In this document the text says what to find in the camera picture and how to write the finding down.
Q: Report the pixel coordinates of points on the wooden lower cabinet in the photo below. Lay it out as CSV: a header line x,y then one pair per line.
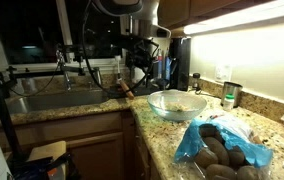
x,y
103,146

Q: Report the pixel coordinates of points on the wooden cabinet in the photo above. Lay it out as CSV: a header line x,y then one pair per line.
x,y
103,146
173,14

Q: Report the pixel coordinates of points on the black coffee maker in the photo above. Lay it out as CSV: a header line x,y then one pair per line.
x,y
180,55

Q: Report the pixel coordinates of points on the kitchen faucet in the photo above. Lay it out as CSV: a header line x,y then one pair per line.
x,y
61,64

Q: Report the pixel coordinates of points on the steel cup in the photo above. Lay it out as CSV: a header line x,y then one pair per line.
x,y
233,89

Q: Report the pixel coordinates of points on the blue plastic potato bag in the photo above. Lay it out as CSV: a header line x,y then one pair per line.
x,y
231,132

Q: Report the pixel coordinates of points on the potato in bag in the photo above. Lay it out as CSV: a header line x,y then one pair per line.
x,y
247,173
236,157
220,170
220,151

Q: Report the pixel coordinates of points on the cardboard box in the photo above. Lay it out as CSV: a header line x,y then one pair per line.
x,y
53,150

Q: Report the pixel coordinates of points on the small green-capped bottle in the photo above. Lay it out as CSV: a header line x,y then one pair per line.
x,y
228,102

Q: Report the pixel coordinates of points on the white wall outlet plate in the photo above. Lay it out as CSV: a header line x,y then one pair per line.
x,y
223,73

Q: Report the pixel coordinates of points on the steel soap dispenser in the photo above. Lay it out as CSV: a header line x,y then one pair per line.
x,y
97,75

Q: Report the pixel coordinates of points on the wooden upper cabinet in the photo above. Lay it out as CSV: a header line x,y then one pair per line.
x,y
173,14

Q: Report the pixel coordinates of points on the glass bowl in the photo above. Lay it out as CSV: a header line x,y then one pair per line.
x,y
175,105

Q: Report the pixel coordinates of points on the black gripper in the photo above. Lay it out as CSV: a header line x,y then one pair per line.
x,y
139,53

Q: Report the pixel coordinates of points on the black camera stand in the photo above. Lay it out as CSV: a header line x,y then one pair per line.
x,y
17,154

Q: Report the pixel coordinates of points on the under-cabinet light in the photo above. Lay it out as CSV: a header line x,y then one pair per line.
x,y
270,10

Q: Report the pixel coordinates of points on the wooden handled brush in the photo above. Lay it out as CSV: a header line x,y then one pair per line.
x,y
123,85

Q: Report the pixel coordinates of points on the stainless steel sink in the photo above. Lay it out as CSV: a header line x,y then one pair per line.
x,y
55,101

